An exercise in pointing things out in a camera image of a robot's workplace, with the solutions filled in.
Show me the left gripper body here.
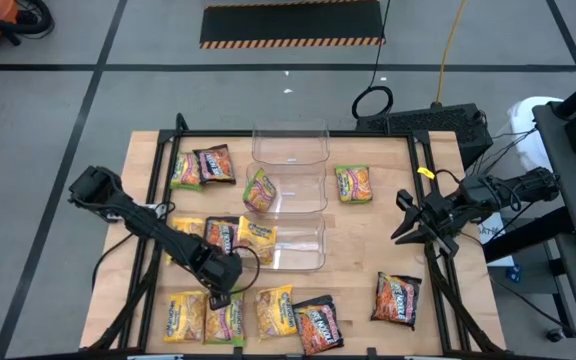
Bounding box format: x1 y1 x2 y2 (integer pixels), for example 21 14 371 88
187 243 243 297

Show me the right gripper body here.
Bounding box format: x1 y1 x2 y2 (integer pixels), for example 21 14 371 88
417 192 469 236

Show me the yellow creamy chicken ramen pack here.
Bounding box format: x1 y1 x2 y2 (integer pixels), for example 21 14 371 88
165 216 206 267
162 290 207 345
236 214 279 267
255 284 299 342

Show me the lime chili shrimp ramen pack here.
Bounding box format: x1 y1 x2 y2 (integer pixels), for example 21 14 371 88
169 150 204 193
334 164 375 205
203 297 247 348
241 167 278 215

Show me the black fire noodle ramen pack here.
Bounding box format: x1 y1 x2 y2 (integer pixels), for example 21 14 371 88
192 143 238 186
202 215 242 256
370 271 424 332
291 293 345 357

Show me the white paper sheet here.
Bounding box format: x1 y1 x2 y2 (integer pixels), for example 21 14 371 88
477 212 515 269

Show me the black desk support beam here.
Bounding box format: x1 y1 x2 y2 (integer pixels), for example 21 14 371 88
482 207 576 264

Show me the clear plastic bin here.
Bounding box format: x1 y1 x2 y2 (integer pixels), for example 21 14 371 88
250 119 331 167
244 162 330 216
240 212 327 274

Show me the white plastic bag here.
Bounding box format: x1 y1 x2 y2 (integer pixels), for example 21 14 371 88
505 95 567 174

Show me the black hazard striped floor mat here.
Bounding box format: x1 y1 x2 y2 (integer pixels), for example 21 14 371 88
198 0 386 50

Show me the orange shop vacuum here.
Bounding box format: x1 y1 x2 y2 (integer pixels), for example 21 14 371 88
0 0 55 57

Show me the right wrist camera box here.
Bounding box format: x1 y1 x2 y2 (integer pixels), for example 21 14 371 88
433 233 463 260

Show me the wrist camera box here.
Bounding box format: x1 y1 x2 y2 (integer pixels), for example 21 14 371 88
207 292 233 312
433 233 463 260

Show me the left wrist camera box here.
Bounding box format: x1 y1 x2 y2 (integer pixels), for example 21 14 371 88
207 292 233 312

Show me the black looped hanging cable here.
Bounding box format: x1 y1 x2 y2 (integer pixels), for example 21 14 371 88
350 0 396 121

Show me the black metal table frame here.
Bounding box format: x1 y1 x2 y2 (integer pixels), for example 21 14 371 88
87 112 507 360

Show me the yellow hanging cable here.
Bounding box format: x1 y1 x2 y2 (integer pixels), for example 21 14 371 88
434 0 469 105

